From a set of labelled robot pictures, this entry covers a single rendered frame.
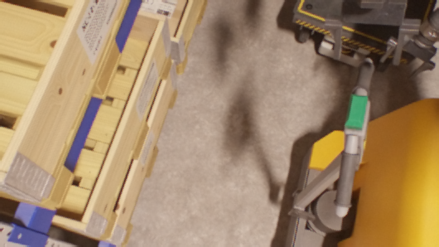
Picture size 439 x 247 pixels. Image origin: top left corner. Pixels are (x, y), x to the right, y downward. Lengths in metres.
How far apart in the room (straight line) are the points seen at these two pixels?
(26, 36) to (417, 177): 1.31
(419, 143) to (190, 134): 1.25
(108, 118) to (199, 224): 0.88
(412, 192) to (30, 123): 1.24
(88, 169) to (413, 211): 1.14
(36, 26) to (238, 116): 1.49
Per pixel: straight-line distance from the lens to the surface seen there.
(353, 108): 1.04
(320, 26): 2.48
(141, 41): 1.85
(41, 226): 1.31
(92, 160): 1.68
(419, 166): 1.69
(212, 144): 2.45
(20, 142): 0.93
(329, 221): 1.98
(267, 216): 2.38
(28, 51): 1.25
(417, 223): 1.63
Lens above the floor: 2.33
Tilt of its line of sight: 69 degrees down
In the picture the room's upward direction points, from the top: 4 degrees clockwise
